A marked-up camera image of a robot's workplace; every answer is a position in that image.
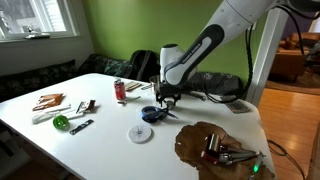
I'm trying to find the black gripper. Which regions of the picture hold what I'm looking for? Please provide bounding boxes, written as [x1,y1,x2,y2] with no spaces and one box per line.
[154,82,184,108]

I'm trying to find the silver measuring spoon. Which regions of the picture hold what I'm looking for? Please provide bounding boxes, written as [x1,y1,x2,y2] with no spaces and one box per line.
[165,99,177,110]

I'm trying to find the blue tape roll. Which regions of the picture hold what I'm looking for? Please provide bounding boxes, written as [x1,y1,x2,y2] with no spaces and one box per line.
[140,105,162,124]

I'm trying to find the white plastic utensil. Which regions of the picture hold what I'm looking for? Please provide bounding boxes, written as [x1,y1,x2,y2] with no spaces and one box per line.
[116,95,142,105]

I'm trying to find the tan striped card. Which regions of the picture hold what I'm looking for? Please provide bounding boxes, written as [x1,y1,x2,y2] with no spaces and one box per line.
[123,80,143,92]

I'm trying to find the black backpack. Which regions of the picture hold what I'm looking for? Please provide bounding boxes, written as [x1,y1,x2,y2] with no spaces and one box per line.
[127,49,163,83]

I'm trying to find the white round disc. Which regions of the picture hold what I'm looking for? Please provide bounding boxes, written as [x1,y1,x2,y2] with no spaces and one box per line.
[127,123,153,145]

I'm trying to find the brown leather mat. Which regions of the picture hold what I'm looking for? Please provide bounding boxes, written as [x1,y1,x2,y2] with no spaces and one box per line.
[173,121,277,180]

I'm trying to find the red soda can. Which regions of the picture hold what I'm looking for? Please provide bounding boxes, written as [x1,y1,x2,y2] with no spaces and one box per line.
[113,78,128,102]

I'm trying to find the shiny metal cup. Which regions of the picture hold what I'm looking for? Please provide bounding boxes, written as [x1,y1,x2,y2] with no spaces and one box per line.
[205,132,223,158]

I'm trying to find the green camouflage cushion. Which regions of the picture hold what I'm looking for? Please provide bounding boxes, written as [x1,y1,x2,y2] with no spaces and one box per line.
[77,53,134,80]

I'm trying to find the small red object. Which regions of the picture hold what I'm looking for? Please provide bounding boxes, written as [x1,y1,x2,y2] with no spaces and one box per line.
[200,149,220,165]

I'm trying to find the grey calculator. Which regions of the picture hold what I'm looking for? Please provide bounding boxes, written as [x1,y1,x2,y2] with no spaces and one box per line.
[225,99,251,115]

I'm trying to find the small dark printed packet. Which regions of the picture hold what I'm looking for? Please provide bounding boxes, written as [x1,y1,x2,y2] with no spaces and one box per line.
[75,98,98,115]

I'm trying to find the metal tongs on board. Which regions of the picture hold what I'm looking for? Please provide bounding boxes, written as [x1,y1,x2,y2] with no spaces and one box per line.
[217,147,260,167]

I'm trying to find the black flat metal strip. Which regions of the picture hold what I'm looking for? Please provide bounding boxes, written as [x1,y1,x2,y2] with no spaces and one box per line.
[68,118,95,136]

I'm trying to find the pen with green light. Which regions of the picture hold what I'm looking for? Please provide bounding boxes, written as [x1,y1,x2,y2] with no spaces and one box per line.
[249,151,267,178]

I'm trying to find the green round plastic lid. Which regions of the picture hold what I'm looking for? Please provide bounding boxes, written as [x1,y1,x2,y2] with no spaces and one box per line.
[52,114,71,131]

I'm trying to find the brown wooden utensils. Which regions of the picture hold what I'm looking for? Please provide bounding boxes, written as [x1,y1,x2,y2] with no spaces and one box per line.
[31,93,66,112]

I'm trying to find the white plastic wrapper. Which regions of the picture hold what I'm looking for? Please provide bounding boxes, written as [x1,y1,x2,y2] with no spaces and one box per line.
[31,104,85,125]

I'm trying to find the brown armchair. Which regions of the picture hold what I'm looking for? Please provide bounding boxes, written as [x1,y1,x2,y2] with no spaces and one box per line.
[268,31,320,84]

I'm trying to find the dark floral bench cushion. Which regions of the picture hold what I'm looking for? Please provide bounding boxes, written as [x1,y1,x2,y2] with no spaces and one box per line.
[0,59,78,103]

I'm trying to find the small figure on windowsill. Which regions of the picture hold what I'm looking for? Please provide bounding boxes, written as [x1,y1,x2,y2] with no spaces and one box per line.
[24,25,51,41]

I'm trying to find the white framed window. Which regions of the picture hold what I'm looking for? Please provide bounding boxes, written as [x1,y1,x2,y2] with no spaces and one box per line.
[0,0,81,43]

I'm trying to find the black handled scissors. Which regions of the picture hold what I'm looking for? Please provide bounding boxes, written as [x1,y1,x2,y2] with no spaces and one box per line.
[145,106,180,123]

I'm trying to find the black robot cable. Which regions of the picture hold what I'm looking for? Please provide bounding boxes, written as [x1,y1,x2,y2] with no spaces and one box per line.
[202,25,255,104]

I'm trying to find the white door frame post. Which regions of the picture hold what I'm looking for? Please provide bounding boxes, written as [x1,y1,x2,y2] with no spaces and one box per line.
[245,7,290,108]

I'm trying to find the black floor cable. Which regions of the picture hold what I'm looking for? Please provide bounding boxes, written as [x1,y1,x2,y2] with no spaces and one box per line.
[266,138,307,180]

